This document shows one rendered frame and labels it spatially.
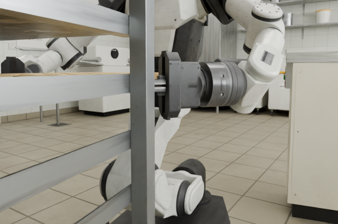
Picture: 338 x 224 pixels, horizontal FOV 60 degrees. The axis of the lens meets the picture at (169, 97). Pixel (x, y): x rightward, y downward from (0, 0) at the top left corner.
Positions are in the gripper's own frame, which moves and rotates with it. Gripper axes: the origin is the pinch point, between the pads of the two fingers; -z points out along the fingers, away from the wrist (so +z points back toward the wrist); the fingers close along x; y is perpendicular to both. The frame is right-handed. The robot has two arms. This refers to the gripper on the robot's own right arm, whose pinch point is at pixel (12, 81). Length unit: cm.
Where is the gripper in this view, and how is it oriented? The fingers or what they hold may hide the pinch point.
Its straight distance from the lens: 83.9
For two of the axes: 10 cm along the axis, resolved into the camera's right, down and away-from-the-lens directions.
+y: 9.3, -0.3, 3.7
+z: -3.7, -0.9, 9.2
